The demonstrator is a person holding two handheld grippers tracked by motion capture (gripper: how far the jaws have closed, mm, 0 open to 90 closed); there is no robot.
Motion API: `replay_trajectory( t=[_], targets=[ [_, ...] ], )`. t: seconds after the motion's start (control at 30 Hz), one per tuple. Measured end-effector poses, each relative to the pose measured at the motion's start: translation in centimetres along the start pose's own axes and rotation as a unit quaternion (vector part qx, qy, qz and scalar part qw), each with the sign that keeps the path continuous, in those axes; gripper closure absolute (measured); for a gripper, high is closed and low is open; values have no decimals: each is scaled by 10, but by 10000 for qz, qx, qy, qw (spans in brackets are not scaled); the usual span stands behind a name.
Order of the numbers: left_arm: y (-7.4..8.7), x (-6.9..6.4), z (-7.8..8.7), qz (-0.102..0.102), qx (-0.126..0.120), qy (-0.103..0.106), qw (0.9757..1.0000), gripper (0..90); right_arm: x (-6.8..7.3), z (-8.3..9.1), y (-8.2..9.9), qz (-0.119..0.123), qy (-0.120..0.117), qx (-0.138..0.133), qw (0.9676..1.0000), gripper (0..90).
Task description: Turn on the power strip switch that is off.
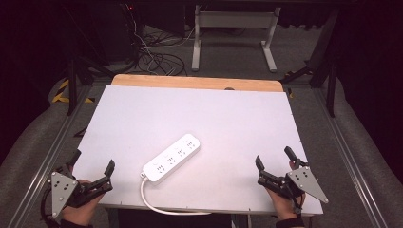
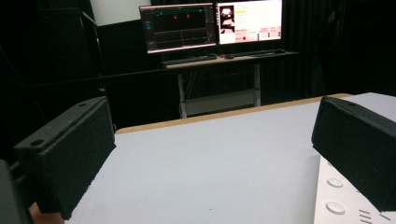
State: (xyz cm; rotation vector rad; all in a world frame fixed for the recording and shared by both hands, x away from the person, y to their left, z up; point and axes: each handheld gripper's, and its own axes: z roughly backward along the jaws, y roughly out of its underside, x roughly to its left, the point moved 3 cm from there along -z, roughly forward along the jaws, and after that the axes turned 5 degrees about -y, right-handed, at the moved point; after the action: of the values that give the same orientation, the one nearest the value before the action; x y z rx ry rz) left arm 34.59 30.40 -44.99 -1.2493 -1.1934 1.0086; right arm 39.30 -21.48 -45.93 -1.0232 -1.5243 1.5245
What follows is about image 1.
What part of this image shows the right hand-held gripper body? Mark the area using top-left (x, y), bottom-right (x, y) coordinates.
top-left (257, 161), bottom-right (330, 204)

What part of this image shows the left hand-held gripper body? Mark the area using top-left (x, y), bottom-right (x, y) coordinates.
top-left (47, 165), bottom-right (114, 219)

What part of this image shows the white power strip cable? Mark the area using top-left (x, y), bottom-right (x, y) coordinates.
top-left (140, 177), bottom-right (212, 217)

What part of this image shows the white power strip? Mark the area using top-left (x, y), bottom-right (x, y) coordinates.
top-left (141, 133), bottom-right (202, 184)

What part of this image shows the person's left hand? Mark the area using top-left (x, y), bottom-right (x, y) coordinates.
top-left (61, 179), bottom-right (106, 226)

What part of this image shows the person's right hand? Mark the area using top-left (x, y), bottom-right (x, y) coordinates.
top-left (265, 188), bottom-right (307, 221)

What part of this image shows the yellow black hazard tape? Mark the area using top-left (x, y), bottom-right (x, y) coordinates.
top-left (51, 79), bottom-right (96, 105)

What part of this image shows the black metal stand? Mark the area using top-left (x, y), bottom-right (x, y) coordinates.
top-left (279, 8), bottom-right (338, 119)
top-left (65, 56), bottom-right (116, 117)

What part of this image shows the black computer case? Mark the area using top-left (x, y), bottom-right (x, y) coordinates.
top-left (103, 2), bottom-right (144, 66)

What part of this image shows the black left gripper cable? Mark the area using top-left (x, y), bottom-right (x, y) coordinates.
top-left (39, 185), bottom-right (54, 224)

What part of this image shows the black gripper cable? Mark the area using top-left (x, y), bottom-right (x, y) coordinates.
top-left (39, 185), bottom-right (54, 224)
top-left (293, 193), bottom-right (306, 217)

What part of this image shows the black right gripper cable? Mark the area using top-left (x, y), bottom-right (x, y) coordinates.
top-left (293, 193), bottom-right (306, 217)

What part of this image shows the aluminium floor rail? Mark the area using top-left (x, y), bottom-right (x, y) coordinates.
top-left (312, 86), bottom-right (389, 228)
top-left (6, 85), bottom-right (95, 228)

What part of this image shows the tangle of floor cables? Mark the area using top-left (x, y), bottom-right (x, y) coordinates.
top-left (134, 23), bottom-right (203, 77)

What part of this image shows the white metal table frame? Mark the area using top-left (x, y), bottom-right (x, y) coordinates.
top-left (191, 4), bottom-right (282, 73)

